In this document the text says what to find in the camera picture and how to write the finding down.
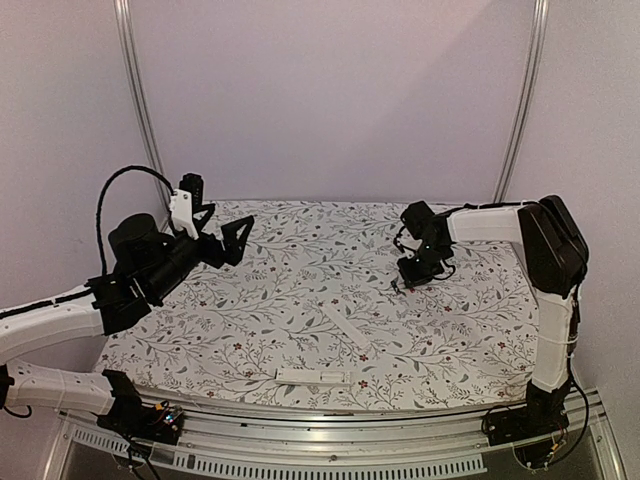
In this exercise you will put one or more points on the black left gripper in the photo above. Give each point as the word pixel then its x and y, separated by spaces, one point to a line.
pixel 232 251

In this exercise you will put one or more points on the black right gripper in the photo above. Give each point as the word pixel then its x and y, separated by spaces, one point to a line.
pixel 412 278

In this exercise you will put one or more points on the white remote battery cover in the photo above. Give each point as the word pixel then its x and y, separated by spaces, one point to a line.
pixel 346 327

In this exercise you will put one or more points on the white remote control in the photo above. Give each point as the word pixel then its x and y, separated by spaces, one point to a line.
pixel 313 377

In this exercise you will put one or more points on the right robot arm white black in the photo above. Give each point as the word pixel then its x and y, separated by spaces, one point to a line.
pixel 555 257

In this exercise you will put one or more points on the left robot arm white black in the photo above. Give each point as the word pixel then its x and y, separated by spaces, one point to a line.
pixel 149 265

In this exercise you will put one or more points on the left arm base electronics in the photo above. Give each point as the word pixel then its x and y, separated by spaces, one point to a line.
pixel 131 419

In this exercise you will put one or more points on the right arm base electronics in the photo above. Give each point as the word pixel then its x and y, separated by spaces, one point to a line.
pixel 525 427

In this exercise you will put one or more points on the floral patterned table mat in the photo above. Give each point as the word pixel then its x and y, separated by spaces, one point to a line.
pixel 465 340

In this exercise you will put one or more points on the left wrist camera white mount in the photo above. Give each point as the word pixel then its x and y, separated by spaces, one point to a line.
pixel 185 201

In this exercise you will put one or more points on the front aluminium rail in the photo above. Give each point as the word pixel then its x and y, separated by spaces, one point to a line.
pixel 228 440

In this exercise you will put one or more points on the left aluminium frame post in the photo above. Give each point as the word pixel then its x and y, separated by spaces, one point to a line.
pixel 133 73

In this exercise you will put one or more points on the aluminium frame post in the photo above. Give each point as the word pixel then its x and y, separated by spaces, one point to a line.
pixel 534 55
pixel 133 73

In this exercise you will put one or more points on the right aluminium frame post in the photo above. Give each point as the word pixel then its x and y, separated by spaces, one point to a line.
pixel 534 55

